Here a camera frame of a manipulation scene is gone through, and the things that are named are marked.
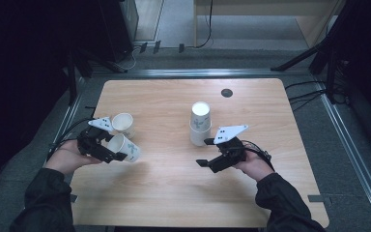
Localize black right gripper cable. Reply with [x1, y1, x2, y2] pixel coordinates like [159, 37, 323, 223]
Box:
[241, 139, 275, 172]

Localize white paper cup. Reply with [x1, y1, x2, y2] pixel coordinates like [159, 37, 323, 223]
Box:
[106, 133, 142, 163]
[188, 124, 213, 147]
[111, 112, 135, 139]
[190, 101, 213, 132]

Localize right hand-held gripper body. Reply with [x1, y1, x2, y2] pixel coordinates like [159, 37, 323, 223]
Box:
[210, 124, 249, 174]

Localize black floor cables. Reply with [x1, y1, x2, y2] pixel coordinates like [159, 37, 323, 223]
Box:
[284, 80, 328, 112]

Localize person's left hand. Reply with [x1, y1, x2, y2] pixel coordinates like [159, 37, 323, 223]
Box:
[44, 139, 102, 176]

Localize person's right hand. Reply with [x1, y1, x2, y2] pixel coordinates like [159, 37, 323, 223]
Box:
[233, 149, 275, 183]

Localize white floor cable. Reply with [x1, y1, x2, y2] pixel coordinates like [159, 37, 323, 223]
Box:
[119, 46, 138, 71]

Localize black hanging cable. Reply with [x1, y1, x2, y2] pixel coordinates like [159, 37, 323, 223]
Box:
[195, 0, 214, 49]

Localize black cabinet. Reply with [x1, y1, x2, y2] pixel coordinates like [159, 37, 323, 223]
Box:
[98, 0, 139, 64]

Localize long metal floor rail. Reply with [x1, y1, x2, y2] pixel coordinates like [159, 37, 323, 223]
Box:
[315, 81, 371, 231]
[91, 68, 310, 78]
[14, 76, 86, 232]

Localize light wooden furniture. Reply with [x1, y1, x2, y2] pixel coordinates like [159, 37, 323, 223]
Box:
[192, 0, 347, 48]

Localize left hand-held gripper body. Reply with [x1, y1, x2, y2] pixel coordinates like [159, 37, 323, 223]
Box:
[76, 116, 114, 162]

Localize black stand with legs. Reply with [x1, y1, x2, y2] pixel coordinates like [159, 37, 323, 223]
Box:
[65, 47, 128, 105]
[270, 0, 371, 105]

